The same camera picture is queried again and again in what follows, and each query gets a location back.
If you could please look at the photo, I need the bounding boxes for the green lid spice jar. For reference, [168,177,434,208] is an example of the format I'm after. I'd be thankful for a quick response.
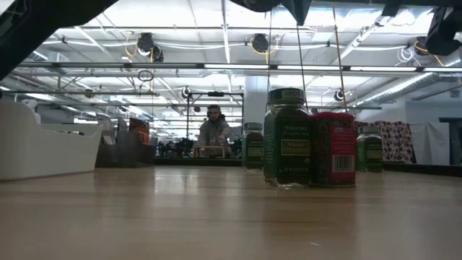
[243,121,265,171]
[263,87,313,189]
[356,125,385,173]

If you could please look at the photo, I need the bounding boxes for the red lid spice tin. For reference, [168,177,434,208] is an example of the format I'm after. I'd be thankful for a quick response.
[308,111,357,189]

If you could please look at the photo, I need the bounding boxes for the long ceiling light bar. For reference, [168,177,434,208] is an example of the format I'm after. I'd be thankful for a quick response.
[17,61,462,72]

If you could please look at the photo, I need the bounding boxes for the person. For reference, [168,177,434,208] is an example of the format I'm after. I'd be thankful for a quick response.
[196,104,235,147]

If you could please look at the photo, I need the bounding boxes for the small wooden table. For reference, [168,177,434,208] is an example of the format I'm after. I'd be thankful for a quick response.
[193,144,227,159]

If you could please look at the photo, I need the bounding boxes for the distant black robot arms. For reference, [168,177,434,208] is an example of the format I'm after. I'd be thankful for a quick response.
[157,139,196,159]

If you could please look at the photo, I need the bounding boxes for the patterned hanging cloth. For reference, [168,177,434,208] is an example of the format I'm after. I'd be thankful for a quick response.
[353,121,418,164]

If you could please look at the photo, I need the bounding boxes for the white hanging cloth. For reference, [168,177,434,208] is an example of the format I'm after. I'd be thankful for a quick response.
[409,121,450,166]

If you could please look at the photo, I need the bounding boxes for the dark cabinet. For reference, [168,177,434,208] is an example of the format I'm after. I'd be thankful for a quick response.
[438,117,462,166]

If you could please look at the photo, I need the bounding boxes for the white plastic bin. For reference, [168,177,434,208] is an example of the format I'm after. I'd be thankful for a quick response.
[0,100,105,181]

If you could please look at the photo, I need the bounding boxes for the black hanging cable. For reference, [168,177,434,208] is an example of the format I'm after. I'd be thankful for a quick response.
[296,25,308,109]

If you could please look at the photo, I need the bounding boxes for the yellow hanging cable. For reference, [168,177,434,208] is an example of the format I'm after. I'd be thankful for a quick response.
[331,3,349,113]

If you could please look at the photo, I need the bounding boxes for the silver ventilation duct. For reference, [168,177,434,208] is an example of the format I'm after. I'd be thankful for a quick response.
[355,71,462,106]

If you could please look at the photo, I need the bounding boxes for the black table frame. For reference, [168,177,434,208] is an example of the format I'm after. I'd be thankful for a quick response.
[154,157,462,178]

